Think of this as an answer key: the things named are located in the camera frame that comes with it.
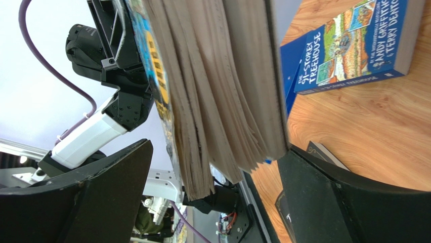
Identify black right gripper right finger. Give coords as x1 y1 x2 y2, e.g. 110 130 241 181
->
277 143 431 243

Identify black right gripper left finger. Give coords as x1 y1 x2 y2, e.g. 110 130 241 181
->
1 139 153 242

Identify light blue treehouse book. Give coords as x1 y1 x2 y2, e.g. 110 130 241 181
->
126 1 289 200

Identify dark three days book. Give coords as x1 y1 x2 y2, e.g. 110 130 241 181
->
276 146 352 242

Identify blue clip file folder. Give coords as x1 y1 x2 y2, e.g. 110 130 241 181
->
280 34 307 116

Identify blue 91-storey treehouse book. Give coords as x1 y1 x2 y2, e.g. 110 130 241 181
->
294 0 426 95

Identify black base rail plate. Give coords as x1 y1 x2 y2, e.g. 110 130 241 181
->
214 173 280 242

